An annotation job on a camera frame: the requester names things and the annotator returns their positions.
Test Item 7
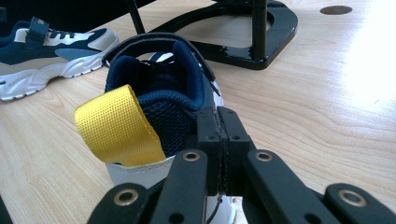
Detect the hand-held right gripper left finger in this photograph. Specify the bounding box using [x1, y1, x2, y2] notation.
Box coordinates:
[148, 106, 224, 224]

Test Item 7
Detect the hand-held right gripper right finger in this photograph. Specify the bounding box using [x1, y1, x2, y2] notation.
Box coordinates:
[217, 105, 342, 224]

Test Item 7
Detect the navy and white sneaker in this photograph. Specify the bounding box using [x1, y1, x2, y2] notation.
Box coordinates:
[0, 17, 120, 103]
[74, 31, 238, 224]

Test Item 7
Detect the red and black shoe rack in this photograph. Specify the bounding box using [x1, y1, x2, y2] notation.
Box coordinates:
[125, 0, 299, 71]

